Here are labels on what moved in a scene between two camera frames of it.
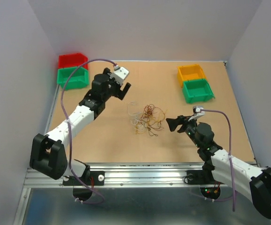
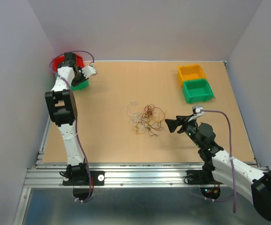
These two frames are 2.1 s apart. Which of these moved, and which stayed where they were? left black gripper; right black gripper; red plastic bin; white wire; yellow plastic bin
Moved: red plastic bin; left black gripper
Stayed: yellow plastic bin; right black gripper; white wire
